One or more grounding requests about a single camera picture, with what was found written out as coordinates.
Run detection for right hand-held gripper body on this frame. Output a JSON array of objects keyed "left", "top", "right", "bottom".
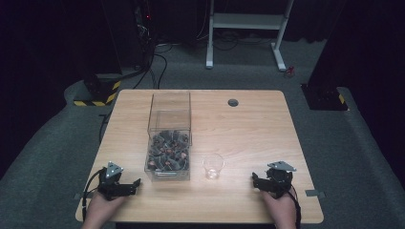
[{"left": 266, "top": 160, "right": 297, "bottom": 200}]

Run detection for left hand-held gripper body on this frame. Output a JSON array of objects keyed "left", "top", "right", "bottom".
[{"left": 96, "top": 161, "right": 129, "bottom": 201}]

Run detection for clear plastic cup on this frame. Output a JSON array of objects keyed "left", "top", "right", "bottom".
[{"left": 202, "top": 153, "right": 225, "bottom": 180}]

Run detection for pile of dark small pieces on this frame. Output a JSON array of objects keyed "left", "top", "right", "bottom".
[{"left": 146, "top": 130, "right": 191, "bottom": 173}]

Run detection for empty clear plastic box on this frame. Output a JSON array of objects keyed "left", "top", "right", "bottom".
[{"left": 147, "top": 92, "right": 193, "bottom": 147}]

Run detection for black stand with striped base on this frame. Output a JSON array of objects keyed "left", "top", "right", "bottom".
[{"left": 73, "top": 73, "right": 122, "bottom": 108}]

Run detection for black stand base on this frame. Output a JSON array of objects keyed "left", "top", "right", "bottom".
[{"left": 300, "top": 83, "right": 350, "bottom": 112}]

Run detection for dark equipment rack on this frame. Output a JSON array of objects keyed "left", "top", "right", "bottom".
[{"left": 132, "top": 0, "right": 160, "bottom": 70}]

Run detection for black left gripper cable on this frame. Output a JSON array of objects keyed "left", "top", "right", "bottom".
[{"left": 81, "top": 167, "right": 107, "bottom": 221}]

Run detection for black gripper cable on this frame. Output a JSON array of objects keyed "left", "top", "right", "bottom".
[
  {"left": 288, "top": 185, "right": 303, "bottom": 229},
  {"left": 81, "top": 167, "right": 107, "bottom": 221}
]

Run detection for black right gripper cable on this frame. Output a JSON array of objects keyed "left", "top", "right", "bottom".
[{"left": 288, "top": 185, "right": 303, "bottom": 229}]

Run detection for black floor cable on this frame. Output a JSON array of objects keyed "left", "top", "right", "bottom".
[{"left": 154, "top": 52, "right": 169, "bottom": 90}]

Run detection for white metal desk frame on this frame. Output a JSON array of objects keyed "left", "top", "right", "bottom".
[{"left": 205, "top": 0, "right": 296, "bottom": 73}]

